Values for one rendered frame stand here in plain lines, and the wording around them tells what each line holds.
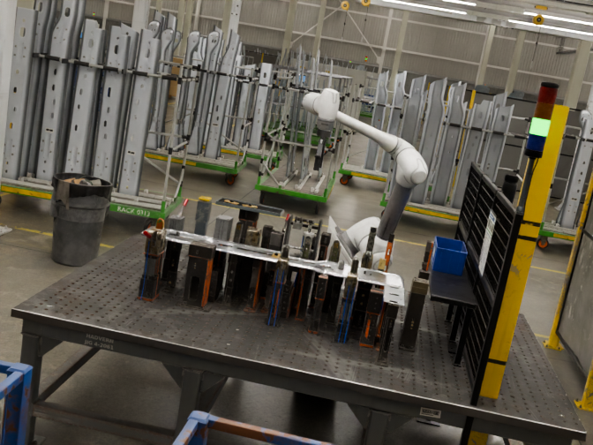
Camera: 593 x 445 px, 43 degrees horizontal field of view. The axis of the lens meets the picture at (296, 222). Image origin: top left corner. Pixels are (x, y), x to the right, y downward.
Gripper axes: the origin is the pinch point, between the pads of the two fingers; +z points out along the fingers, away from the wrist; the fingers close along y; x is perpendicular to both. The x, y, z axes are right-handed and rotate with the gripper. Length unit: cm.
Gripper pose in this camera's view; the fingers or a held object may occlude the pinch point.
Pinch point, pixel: (318, 166)
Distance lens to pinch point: 400.9
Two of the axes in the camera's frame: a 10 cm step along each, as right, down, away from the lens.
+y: -1.3, 1.9, -9.7
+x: 9.8, 1.9, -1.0
